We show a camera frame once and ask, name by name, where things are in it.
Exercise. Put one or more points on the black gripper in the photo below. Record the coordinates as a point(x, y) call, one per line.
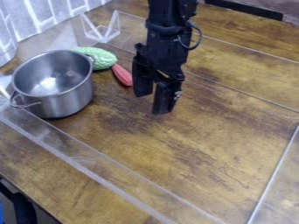
point(165, 51)

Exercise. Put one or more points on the clear acrylic stand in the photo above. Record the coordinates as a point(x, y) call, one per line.
point(100, 32)

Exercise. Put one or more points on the stainless steel pot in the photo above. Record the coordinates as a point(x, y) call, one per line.
point(53, 84)

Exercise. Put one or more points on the black bar at table edge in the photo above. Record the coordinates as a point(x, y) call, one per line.
point(253, 10)

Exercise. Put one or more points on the white sheer curtain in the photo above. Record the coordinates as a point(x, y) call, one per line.
point(29, 17)

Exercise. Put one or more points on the black table leg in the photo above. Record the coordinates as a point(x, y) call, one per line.
point(23, 206)

